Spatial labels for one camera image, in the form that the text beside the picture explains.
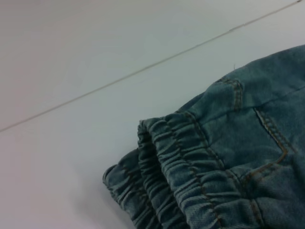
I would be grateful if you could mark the blue denim shorts with embroidery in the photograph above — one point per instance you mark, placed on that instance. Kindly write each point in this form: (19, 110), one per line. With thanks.
(238, 155)

